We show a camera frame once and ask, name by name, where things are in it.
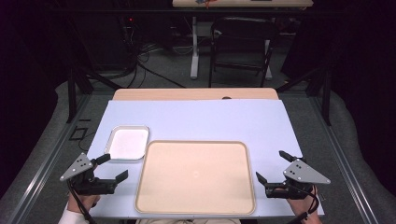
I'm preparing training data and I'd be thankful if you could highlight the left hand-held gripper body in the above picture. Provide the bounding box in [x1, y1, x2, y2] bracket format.
[59, 152, 119, 196]

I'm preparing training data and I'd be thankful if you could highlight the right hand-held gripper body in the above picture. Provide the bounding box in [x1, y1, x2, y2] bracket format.
[264, 158, 332, 201]

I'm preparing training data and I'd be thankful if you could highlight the person's right hand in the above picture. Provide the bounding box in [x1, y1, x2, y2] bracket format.
[285, 185, 321, 218]

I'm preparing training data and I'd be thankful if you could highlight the person's left hand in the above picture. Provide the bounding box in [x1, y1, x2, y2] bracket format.
[66, 191, 101, 216]

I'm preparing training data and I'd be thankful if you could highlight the small white tray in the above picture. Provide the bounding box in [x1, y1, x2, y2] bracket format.
[104, 124, 150, 161]

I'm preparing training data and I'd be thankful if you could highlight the large beige tray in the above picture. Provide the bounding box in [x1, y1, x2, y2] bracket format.
[134, 140, 257, 217]

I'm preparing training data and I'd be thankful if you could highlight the person's beige clothing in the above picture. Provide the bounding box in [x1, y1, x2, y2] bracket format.
[135, 217, 243, 224]

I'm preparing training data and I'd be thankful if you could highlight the pale blue table board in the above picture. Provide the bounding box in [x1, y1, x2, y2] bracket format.
[86, 99, 325, 219]

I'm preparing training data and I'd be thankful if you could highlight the black folding chair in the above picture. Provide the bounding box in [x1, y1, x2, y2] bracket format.
[208, 16, 280, 89]

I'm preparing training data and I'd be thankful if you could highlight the white-legged desk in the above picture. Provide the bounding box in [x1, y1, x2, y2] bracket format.
[172, 0, 315, 80]

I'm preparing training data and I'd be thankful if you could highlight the right hand-held gripper cable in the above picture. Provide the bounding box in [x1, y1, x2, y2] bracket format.
[285, 183, 320, 224]

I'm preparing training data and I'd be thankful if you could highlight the hand-held gripper cable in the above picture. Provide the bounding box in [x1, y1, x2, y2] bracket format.
[66, 178, 98, 224]
[285, 183, 320, 224]

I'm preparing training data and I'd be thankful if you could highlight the black floor socket frame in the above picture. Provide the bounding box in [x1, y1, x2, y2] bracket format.
[68, 126, 88, 142]

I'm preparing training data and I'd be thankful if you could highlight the aluminium floor rail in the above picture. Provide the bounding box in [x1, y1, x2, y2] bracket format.
[6, 92, 92, 224]
[309, 95, 380, 224]

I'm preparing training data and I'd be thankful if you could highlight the left hand-held gripper cable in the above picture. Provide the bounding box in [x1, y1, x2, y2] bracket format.
[66, 178, 98, 224]

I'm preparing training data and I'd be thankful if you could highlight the black metal frame stand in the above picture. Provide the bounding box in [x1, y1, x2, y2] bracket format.
[275, 66, 332, 127]
[65, 63, 123, 124]

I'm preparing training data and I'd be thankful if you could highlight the black floor cable bundle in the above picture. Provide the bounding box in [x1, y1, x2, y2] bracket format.
[120, 17, 188, 90]

